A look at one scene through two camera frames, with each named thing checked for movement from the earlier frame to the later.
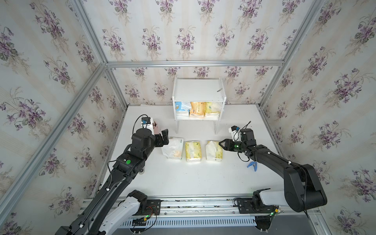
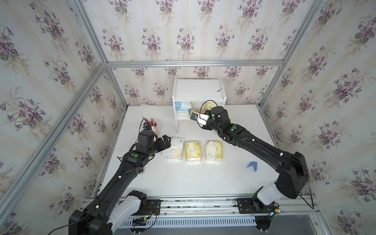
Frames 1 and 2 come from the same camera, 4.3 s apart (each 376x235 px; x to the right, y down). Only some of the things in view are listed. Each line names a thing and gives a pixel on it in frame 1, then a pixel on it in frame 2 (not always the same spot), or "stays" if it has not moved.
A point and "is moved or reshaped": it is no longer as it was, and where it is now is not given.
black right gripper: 227,142 to 205,127
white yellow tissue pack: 214,151 stays
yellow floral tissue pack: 193,149 stays
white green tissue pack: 174,150 stays
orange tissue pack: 197,109 is moved or reshaped
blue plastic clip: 255,165 stays
